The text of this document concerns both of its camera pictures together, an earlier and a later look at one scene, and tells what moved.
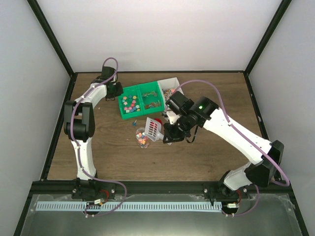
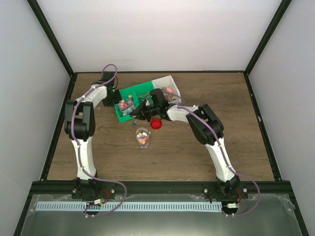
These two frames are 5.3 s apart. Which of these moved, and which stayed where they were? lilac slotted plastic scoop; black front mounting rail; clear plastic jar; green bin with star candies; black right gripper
Moved: black right gripper; green bin with star candies; lilac slotted plastic scoop
Stayed: black front mounting rail; clear plastic jar
